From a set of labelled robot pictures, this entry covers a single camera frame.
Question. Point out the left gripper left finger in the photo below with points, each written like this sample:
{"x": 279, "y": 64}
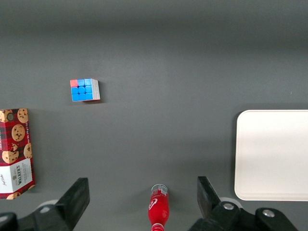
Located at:
{"x": 69, "y": 204}

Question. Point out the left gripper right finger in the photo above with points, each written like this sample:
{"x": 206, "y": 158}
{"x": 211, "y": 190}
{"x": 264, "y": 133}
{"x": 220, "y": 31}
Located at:
{"x": 211, "y": 211}

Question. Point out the red tartan cookie box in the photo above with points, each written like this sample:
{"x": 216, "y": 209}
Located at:
{"x": 16, "y": 149}

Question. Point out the cream white plastic tray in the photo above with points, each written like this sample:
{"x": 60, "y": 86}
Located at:
{"x": 274, "y": 156}

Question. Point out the red soda bottle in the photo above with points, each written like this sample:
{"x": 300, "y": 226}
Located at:
{"x": 158, "y": 207}

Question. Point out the blue Rubik's cube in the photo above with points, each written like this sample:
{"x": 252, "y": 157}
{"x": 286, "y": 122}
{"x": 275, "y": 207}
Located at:
{"x": 81, "y": 91}

